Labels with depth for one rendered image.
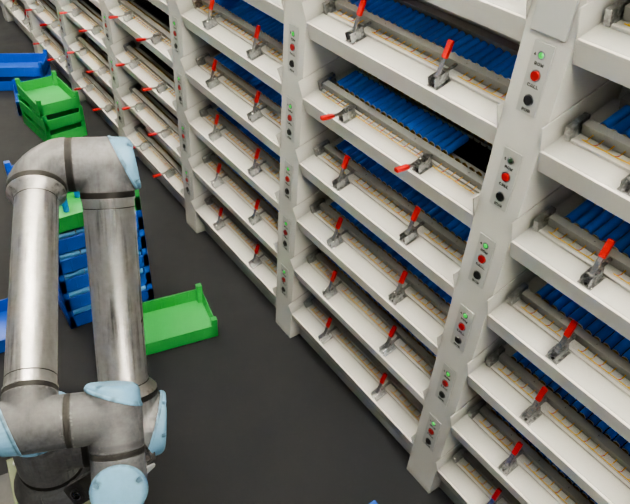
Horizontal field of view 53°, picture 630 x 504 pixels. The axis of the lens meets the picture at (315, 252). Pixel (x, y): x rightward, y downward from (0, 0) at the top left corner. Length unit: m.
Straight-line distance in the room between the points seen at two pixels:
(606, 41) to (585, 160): 0.19
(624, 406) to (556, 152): 0.48
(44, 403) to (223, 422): 0.94
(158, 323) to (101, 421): 1.19
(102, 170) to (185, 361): 0.93
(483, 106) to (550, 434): 0.69
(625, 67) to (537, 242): 0.37
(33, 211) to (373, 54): 0.77
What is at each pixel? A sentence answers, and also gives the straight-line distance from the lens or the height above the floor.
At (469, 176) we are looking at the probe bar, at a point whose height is 0.94.
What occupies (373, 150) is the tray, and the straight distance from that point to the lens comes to 1.48.
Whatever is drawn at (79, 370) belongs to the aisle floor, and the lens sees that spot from 2.20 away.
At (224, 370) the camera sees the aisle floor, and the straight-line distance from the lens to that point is 2.12.
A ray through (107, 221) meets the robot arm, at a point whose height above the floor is 0.80.
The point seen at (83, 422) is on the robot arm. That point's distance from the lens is 1.12.
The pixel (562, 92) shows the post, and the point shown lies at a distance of 1.12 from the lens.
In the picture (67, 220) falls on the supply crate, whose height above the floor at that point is 0.44.
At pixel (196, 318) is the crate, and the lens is 2.29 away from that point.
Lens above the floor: 1.61
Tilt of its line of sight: 39 degrees down
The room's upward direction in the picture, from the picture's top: 4 degrees clockwise
